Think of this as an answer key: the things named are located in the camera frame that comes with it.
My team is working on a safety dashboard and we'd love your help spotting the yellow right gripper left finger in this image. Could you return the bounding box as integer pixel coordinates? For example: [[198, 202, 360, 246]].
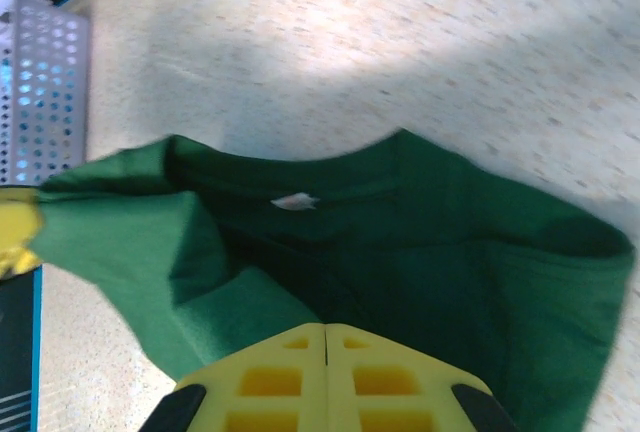
[[147, 322, 327, 432]]

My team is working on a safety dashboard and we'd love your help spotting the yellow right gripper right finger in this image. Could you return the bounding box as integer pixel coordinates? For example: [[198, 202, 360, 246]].
[[325, 324, 519, 432]]

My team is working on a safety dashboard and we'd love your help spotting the green t-shirt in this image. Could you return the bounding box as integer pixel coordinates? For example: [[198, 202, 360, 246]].
[[29, 127, 636, 432]]

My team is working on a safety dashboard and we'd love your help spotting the blue table edge trim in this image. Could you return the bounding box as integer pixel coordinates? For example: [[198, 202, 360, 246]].
[[30, 266, 45, 432]]

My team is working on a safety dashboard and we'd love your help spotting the lavender plastic basket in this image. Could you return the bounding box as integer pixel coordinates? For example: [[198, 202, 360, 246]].
[[0, 0, 94, 186]]

